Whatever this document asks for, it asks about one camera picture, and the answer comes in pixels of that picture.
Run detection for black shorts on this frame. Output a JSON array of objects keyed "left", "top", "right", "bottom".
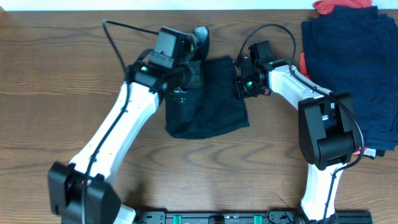
[{"left": 164, "top": 25, "right": 251, "bottom": 140}]

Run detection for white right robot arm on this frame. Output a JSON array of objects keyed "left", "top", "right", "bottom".
[{"left": 235, "top": 40, "right": 361, "bottom": 223}]

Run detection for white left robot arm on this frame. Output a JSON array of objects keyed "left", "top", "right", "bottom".
[{"left": 47, "top": 26, "right": 210, "bottom": 223}]

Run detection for orange red garment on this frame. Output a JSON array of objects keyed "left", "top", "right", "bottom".
[{"left": 299, "top": 0, "right": 376, "bottom": 158}]

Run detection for navy blue shorts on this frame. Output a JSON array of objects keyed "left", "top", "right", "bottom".
[{"left": 302, "top": 6, "right": 397, "bottom": 150}]

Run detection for black garment under pile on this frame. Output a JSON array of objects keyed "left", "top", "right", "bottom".
[{"left": 365, "top": 149, "right": 385, "bottom": 157}]

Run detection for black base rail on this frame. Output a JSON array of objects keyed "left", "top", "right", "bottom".
[{"left": 133, "top": 209, "right": 373, "bottom": 224}]

